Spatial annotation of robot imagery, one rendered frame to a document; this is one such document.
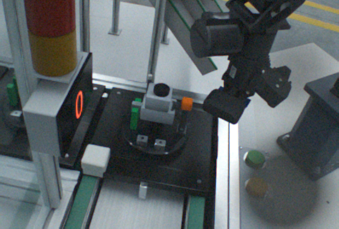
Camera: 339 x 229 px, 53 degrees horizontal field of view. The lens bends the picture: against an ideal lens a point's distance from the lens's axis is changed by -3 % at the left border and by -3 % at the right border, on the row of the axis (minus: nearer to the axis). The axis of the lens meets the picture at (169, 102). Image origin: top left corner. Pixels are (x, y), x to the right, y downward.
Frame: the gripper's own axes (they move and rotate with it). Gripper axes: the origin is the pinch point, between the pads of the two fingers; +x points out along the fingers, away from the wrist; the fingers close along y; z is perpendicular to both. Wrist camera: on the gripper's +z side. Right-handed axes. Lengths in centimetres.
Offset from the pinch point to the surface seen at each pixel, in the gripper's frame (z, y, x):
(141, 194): -7.6, -16.7, 15.1
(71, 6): -13.7, -26.1, -24.7
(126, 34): -48, 38, 23
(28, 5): -16.5, -29.0, -25.0
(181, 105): -8.4, -3.4, 2.6
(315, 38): 12, 268, 108
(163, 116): -10.6, -6.1, 4.5
